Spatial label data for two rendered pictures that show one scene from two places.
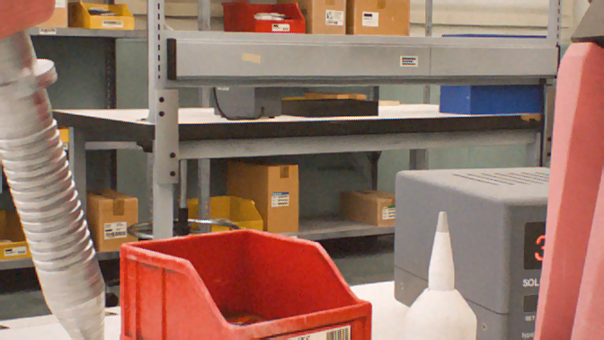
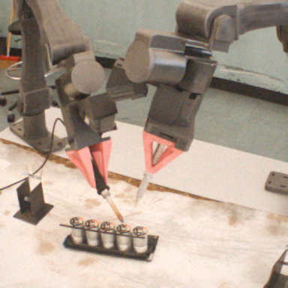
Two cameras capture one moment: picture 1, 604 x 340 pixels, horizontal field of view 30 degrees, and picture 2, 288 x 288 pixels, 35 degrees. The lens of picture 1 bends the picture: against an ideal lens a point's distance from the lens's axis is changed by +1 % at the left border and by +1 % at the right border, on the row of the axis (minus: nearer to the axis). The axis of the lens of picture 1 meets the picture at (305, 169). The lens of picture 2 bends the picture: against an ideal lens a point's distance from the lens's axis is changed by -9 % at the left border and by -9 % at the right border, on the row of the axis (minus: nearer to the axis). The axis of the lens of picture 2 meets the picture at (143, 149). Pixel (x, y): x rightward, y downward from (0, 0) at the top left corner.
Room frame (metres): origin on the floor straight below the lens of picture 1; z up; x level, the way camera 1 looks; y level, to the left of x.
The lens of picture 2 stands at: (0.53, 0.60, 1.33)
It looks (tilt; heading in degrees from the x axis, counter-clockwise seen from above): 29 degrees down; 239
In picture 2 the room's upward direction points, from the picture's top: straight up
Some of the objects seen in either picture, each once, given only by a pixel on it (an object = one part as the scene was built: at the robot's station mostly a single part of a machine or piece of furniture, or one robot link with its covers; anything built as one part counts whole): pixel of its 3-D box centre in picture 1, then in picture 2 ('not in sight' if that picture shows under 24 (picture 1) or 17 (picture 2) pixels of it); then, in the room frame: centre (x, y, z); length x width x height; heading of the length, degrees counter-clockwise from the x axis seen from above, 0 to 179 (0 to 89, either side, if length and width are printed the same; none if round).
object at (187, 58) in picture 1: (380, 64); not in sight; (3.12, -0.21, 0.90); 1.30 x 0.06 x 0.12; 122
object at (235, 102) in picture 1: (247, 100); not in sight; (3.06, 0.16, 0.80); 0.15 x 0.12 x 0.10; 51
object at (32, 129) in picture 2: not in sight; (34, 123); (0.22, -0.47, 0.79); 0.20 x 0.07 x 0.08; 102
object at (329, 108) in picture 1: (329, 108); not in sight; (3.24, -0.07, 0.77); 0.24 x 0.16 x 0.04; 121
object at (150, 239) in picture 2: not in sight; (112, 244); (0.24, 0.00, 0.76); 0.16 x 0.07 x 0.01; 138
